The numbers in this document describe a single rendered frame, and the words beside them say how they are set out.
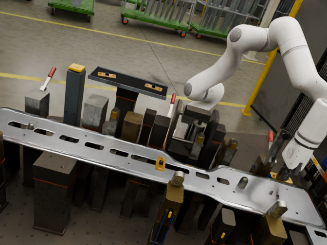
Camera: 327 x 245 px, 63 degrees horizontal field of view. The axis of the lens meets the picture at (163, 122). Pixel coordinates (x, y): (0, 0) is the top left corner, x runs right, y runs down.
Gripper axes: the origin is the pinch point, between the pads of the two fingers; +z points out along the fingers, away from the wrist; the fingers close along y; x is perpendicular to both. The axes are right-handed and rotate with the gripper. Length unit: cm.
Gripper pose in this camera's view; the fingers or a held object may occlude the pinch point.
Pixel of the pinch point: (284, 173)
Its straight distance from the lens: 114.2
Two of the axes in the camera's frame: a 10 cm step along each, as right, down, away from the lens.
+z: -2.5, 8.3, 5.1
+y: -1.0, 5.0, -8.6
